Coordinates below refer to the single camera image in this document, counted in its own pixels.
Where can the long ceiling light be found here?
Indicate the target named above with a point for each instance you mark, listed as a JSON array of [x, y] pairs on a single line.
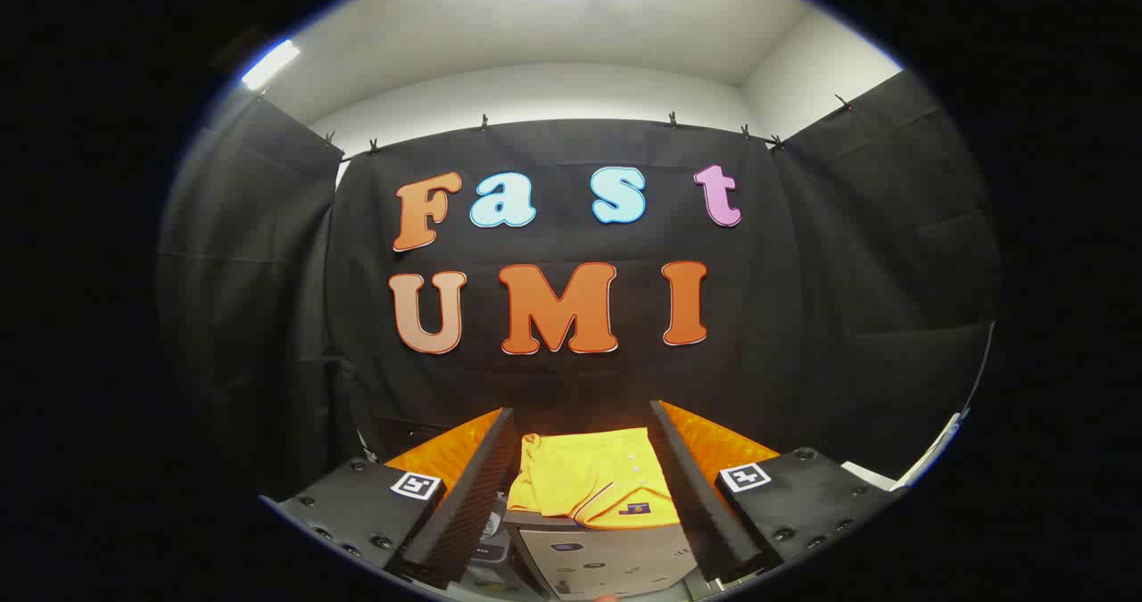
[[269, 64]]

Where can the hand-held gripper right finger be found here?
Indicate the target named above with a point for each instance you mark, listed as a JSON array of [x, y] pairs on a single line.
[[691, 504]]

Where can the white sheet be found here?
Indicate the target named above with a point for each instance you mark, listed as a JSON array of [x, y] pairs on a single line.
[[867, 473]]

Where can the orange button shirt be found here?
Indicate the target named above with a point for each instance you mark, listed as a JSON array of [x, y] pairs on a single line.
[[589, 477]]

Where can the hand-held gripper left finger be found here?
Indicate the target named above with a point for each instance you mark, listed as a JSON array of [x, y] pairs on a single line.
[[482, 486]]

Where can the row of black clips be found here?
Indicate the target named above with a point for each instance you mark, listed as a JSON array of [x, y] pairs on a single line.
[[483, 122]]

